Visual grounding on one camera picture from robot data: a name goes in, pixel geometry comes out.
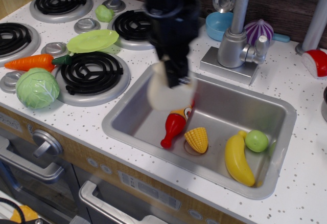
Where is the black cable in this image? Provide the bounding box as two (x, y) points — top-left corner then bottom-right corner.
(0, 197), (43, 224)

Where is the silver stove knob middle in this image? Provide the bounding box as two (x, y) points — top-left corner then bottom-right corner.
(74, 18), (101, 34)

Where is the green toy apple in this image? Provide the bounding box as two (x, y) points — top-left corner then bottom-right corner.
(245, 130), (269, 152)

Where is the orange toy carrot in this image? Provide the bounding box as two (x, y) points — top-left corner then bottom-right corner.
(4, 54), (73, 72)

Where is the front stove burner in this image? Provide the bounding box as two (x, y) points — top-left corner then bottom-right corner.
(52, 51), (131, 107)

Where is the small green toy lettuce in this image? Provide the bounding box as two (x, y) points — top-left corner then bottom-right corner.
(95, 5), (114, 23)

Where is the light green toy plate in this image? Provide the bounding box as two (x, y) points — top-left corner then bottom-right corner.
(66, 29), (119, 53)

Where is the green toy cabbage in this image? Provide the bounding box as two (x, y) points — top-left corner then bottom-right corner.
(15, 68), (60, 109)

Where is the silver stove knob front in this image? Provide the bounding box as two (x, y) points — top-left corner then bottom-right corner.
(1, 71), (25, 94)

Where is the silver oven door handle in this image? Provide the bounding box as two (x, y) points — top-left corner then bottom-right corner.
(1, 136), (65, 184)

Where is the silver metal sink basin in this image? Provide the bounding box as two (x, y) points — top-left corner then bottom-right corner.
(102, 68), (297, 199)

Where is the back right stove burner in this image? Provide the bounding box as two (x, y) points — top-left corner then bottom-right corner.
(107, 9), (154, 51)

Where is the silver stove knob lower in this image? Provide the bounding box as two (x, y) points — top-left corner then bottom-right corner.
(41, 42), (71, 58)

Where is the stove burner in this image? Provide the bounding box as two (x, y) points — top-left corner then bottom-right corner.
(107, 9), (154, 51)
(30, 0), (93, 24)
(1, 23), (41, 67)
(52, 51), (131, 107)

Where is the silver stove knob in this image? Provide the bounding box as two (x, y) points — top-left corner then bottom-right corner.
(102, 0), (126, 13)
(1, 71), (25, 94)
(41, 42), (71, 58)
(74, 18), (101, 34)

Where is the red white toy cheese wedge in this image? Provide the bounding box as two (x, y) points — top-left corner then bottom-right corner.
(301, 50), (326, 79)

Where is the yellow toy corn piece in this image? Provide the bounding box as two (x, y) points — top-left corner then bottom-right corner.
(184, 127), (208, 154)

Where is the blue toy pan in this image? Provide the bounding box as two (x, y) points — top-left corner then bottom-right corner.
(205, 12), (290, 42)

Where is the silver vertical pole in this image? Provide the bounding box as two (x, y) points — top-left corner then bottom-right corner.
(295, 0), (327, 55)

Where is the silver stove knob top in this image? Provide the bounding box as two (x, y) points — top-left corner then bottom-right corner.
(102, 0), (126, 13)

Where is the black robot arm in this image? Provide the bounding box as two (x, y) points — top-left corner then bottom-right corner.
(145, 0), (201, 88)

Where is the silver dishwasher door handle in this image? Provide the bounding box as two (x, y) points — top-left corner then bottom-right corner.
(79, 181), (166, 224)

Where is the back left stove burner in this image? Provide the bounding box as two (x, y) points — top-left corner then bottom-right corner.
(30, 0), (93, 24)

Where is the yellow toy banana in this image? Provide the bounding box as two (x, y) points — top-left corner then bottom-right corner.
(224, 130), (255, 187)

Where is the cream toy detergent bottle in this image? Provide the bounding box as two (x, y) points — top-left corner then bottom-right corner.
(147, 62), (197, 111)

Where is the silver oven dial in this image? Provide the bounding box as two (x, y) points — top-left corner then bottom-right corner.
(32, 129), (63, 158)

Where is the red toy ketchup bottle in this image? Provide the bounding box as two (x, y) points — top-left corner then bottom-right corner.
(160, 101), (195, 149)

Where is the yellow cloth object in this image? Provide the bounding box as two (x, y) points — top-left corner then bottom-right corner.
(10, 205), (39, 223)

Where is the far left stove burner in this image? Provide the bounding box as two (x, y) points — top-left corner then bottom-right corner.
(1, 23), (41, 67)

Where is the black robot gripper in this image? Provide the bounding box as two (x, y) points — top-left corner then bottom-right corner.
(145, 0), (201, 88)

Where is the silver toy faucet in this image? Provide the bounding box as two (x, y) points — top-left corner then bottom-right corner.
(200, 0), (270, 85)

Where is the purple white toy onion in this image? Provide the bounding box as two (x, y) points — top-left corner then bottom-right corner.
(244, 19), (274, 45)

